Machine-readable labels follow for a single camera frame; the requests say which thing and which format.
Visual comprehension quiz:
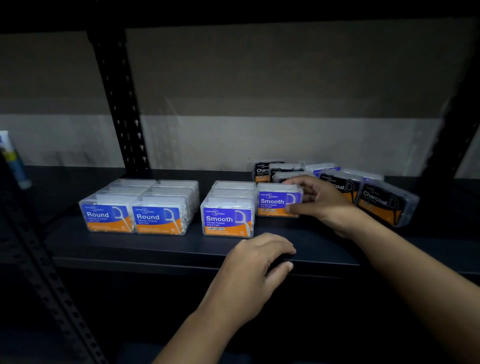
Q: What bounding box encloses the person's left hand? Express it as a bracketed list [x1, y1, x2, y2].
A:
[196, 232, 297, 331]

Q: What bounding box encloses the person's right hand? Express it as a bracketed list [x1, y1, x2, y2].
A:
[283, 175, 363, 240]

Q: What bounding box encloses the blue label dental floss box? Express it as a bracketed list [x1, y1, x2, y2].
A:
[256, 182, 304, 219]

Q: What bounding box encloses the black label dental floss box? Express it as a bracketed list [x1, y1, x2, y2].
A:
[253, 161, 285, 184]

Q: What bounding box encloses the dark metal shelf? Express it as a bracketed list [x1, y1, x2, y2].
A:
[0, 0, 480, 364]

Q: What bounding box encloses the group of floss boxes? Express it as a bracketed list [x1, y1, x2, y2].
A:
[78, 161, 420, 239]

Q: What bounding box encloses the person's right forearm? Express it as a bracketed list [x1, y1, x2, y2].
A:
[344, 213, 480, 364]

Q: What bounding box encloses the person's left forearm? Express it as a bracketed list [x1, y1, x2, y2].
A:
[151, 307, 241, 364]

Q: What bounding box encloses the row of blue white tubes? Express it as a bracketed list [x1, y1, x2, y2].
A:
[0, 130, 33, 190]

